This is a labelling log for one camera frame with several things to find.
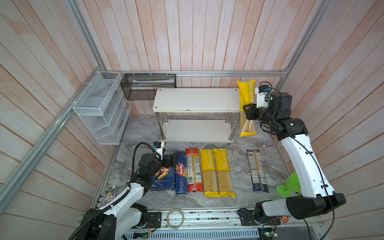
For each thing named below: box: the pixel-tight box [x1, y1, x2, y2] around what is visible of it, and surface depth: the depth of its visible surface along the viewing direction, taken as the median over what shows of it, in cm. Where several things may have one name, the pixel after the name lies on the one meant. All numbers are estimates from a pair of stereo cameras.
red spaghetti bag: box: [186, 148, 204, 193], surface depth 90 cm
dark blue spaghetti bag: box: [246, 149, 269, 193], surface depth 90 cm
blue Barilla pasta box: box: [150, 155, 175, 192], surface depth 80 cm
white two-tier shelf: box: [152, 88, 241, 146], surface depth 95 cm
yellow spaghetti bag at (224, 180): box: [213, 148, 236, 199], surface depth 90 cm
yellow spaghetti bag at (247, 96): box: [236, 79, 257, 137], surface depth 70 cm
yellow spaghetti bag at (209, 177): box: [200, 149, 220, 198], surface depth 88 cm
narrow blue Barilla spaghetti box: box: [175, 151, 188, 195], surface depth 87 cm
